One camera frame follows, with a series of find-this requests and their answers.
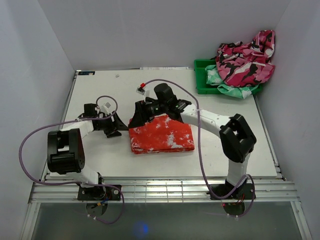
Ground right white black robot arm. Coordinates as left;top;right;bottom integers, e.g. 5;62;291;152
128;79;257;200

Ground blue label sticker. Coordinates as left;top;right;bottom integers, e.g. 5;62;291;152
77;71;96;76

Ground green plastic bin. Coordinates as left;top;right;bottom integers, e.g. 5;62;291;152
194;59;263;95

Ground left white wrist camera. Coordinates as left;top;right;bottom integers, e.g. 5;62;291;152
99;102;111;116

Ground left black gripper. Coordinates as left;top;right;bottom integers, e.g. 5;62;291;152
95;110;129;138

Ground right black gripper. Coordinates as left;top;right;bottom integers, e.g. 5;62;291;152
128;99;168;129

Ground pink camouflage garment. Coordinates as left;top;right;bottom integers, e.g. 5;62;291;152
215;30;276;88

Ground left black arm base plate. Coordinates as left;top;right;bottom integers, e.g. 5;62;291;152
77;186;121;201

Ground orange white tie-dye trousers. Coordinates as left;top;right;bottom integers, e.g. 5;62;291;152
128;115;195;154

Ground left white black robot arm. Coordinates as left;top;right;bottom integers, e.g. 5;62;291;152
47;103;129;200

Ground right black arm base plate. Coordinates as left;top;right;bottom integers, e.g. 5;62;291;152
210;183;256;200

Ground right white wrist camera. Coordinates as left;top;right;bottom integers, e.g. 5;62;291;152
136;83;150;98

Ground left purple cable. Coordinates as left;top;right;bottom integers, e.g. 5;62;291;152
18;95;126;225

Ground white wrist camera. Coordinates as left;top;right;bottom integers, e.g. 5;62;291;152
99;102;111;116
136;83;150;98

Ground mint green white garment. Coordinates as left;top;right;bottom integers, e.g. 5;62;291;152
205;65;262;99

